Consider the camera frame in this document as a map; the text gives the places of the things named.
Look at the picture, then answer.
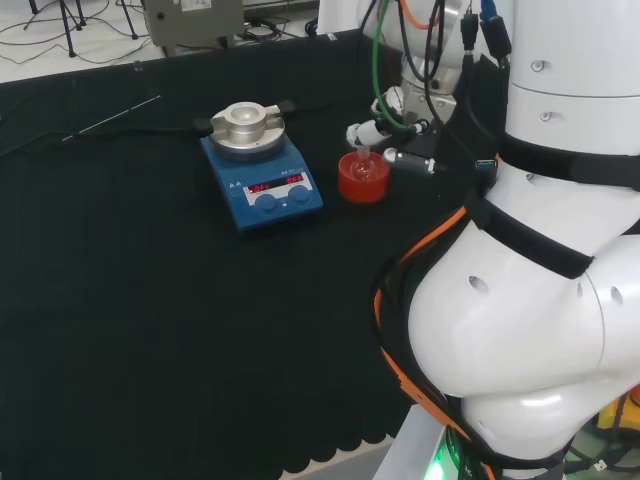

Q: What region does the yellow stop button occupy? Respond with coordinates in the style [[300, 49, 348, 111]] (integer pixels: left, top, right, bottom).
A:
[[596, 383, 640, 442]]

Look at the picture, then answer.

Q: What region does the black bench cloth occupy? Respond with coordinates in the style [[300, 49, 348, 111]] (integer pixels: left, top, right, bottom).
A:
[[0, 28, 501, 480]]

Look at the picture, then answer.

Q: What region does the black heater power cable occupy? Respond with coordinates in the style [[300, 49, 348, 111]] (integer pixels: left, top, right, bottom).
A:
[[0, 102, 351, 158]]

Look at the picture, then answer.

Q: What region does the grey metal box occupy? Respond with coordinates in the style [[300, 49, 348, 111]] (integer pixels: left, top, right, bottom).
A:
[[141, 0, 247, 58]]

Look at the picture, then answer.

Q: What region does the black tripod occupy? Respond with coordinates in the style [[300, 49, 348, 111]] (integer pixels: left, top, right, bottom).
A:
[[26, 0, 89, 59]]

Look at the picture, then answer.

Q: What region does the clear glass round-bottom flask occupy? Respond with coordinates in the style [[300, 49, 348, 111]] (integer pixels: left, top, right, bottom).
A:
[[349, 144, 382, 183]]

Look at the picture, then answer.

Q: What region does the heater with blue base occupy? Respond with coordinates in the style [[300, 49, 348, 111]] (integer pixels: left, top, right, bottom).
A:
[[192, 99, 325, 240]]

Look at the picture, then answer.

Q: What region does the grey metal base plate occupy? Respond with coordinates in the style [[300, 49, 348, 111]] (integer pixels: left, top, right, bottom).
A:
[[373, 403, 452, 480]]

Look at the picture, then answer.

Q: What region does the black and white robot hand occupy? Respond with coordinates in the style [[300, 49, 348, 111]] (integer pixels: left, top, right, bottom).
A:
[[345, 85, 482, 177]]

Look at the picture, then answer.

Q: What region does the red plastic flask ring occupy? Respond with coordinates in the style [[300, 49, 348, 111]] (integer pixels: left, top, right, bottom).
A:
[[336, 150, 392, 205]]

